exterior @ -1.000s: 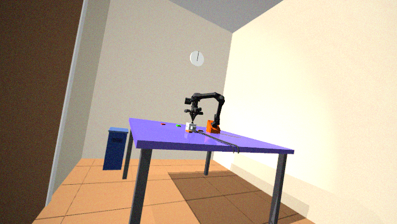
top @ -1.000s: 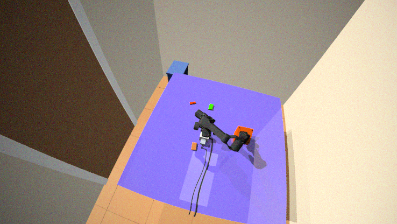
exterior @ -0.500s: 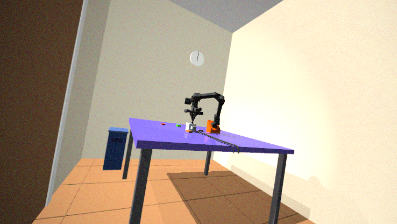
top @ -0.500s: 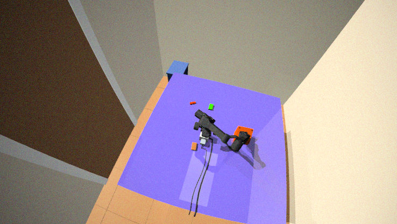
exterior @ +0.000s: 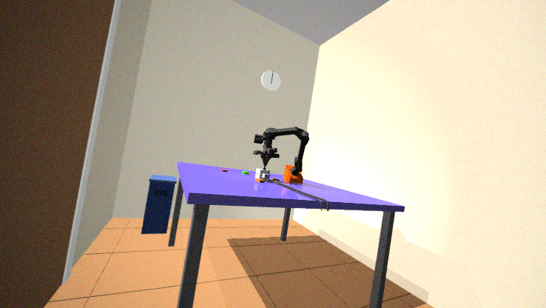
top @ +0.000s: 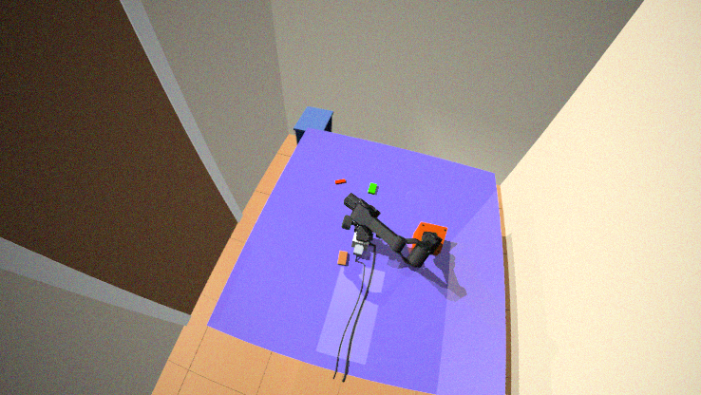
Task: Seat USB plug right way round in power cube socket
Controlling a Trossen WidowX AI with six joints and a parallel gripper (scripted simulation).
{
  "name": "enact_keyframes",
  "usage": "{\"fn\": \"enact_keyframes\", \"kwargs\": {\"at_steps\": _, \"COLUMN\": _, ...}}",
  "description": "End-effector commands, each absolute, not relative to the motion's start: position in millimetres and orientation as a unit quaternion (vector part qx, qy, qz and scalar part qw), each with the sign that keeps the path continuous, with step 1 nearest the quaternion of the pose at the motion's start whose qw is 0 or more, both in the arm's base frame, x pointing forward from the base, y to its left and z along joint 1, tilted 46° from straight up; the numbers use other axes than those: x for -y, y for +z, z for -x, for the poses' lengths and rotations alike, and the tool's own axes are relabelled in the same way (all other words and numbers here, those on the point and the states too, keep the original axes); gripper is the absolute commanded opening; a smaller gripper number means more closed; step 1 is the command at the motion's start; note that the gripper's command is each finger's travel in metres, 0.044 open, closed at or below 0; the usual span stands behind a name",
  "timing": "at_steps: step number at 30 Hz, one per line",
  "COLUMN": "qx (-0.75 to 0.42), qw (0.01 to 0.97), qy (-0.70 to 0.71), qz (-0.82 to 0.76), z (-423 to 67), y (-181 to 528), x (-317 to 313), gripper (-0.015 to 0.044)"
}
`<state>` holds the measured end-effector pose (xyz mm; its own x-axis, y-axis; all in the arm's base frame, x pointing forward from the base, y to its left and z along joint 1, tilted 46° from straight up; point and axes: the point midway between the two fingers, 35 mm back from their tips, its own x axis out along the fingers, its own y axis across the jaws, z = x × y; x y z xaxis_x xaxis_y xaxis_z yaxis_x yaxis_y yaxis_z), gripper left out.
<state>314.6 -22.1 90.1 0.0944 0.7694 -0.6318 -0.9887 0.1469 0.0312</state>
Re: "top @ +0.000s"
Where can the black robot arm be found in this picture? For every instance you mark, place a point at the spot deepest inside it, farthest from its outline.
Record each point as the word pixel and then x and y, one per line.
pixel 365 215

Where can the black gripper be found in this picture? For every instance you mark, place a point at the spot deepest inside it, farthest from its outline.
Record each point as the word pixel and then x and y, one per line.
pixel 347 222

